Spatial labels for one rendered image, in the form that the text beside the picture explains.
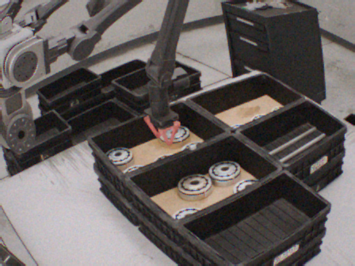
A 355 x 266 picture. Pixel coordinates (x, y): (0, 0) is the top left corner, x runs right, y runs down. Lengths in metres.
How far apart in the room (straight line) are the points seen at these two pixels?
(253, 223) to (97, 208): 0.63
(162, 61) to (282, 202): 0.57
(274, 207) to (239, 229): 0.15
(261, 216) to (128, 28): 3.72
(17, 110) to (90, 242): 0.55
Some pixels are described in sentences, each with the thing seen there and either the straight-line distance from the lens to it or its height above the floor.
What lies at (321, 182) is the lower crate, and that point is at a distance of 2.02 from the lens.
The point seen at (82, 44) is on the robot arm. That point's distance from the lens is 1.50.
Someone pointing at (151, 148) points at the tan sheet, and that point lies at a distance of 2.14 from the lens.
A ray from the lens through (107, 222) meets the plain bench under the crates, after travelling 2.02.
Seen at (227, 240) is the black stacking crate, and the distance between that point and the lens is 1.68.
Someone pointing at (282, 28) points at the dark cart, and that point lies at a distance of 3.42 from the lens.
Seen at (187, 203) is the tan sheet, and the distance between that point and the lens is 1.85.
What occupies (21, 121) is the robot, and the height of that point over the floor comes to 1.18.
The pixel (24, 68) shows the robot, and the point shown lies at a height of 1.45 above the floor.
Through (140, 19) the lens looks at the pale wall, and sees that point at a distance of 5.31.
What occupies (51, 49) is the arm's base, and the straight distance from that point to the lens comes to 1.47.
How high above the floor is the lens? 1.93
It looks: 30 degrees down
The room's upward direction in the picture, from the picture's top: 7 degrees counter-clockwise
